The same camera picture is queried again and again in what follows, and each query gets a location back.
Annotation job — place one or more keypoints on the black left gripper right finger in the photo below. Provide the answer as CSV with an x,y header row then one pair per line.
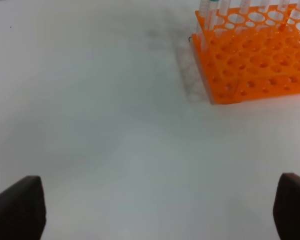
x,y
286,207

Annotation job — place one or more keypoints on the orange test tube rack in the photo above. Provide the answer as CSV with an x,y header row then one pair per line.
x,y
250,56

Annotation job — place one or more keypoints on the front-left teal-capped test tube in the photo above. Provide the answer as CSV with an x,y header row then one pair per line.
x,y
208,24

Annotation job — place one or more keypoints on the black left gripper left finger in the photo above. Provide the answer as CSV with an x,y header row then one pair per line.
x,y
23,210

